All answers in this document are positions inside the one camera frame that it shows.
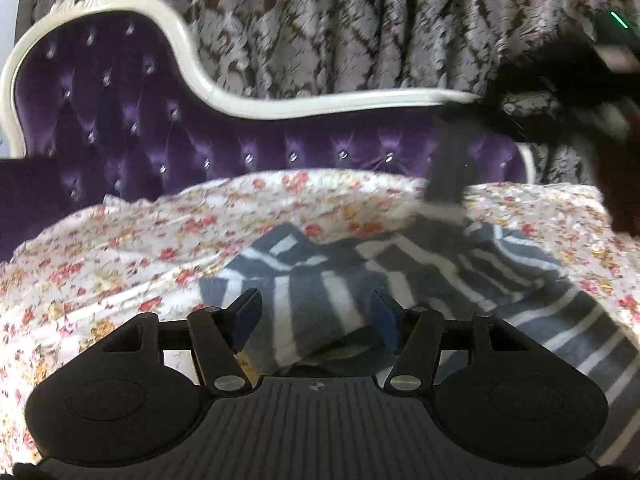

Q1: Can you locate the floral bed sheet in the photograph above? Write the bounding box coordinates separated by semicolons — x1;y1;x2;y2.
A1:
1;170;639;470

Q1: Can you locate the purple tufted white-framed headboard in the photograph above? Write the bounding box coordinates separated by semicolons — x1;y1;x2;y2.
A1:
0;0;537;261

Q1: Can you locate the brown grey damask curtain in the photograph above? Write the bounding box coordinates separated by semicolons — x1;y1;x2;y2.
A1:
34;0;639;185

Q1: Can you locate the grey white striped cardigan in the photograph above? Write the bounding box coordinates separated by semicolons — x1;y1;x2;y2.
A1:
198;104;640;468

